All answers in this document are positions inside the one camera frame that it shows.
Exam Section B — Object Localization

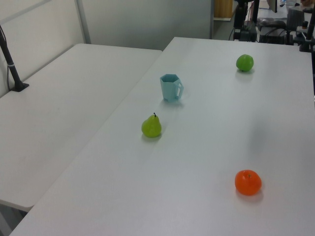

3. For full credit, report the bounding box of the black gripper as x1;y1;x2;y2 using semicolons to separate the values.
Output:
233;0;249;40

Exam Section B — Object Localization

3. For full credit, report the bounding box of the light blue hexagonal mug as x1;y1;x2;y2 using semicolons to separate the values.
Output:
159;73;185;103

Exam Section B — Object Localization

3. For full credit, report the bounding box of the black equipment box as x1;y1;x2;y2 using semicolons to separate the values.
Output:
246;24;257;41

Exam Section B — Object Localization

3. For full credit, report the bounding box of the wooden panel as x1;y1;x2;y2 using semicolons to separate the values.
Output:
214;0;233;19

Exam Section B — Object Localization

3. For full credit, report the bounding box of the green plastic apple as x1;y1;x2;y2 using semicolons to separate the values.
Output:
236;54;254;72

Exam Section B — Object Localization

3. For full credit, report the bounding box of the grey office chair back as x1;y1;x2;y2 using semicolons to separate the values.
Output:
286;8;306;45

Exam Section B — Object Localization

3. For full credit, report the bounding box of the green plastic pear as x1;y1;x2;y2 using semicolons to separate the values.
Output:
141;112;162;138

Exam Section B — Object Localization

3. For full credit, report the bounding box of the orange plastic tangerine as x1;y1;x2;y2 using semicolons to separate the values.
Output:
234;169;262;197

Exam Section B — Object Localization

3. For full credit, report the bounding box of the black vertical post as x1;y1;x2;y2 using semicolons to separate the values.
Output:
251;0;260;27

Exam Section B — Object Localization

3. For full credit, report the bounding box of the grey partition frame post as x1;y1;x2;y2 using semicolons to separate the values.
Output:
75;0;92;45

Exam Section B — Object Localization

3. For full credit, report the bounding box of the black camera pole with base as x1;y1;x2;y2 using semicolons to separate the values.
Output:
0;24;30;92

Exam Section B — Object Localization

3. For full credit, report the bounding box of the thin black cable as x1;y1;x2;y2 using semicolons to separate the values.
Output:
0;24;12;90

